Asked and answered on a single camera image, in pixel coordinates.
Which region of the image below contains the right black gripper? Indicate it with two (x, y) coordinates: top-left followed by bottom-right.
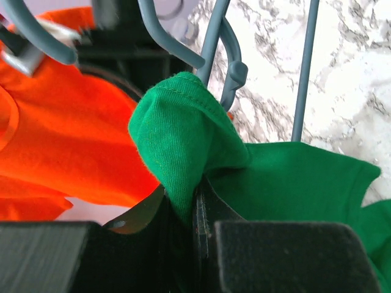
(75, 1), (193, 102)

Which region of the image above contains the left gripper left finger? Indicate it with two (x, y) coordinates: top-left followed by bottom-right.
(1, 222), (101, 292)

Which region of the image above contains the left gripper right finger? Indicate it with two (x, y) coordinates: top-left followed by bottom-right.
(213, 221), (380, 292)

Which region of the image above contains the blue grey plastic hanger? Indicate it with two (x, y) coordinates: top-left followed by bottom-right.
(2, 1), (319, 142)

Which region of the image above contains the green t shirt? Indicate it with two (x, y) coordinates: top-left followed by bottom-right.
(129, 72), (390, 292)

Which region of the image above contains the orange t shirt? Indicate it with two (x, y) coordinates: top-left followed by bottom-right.
(0, 6), (162, 222)

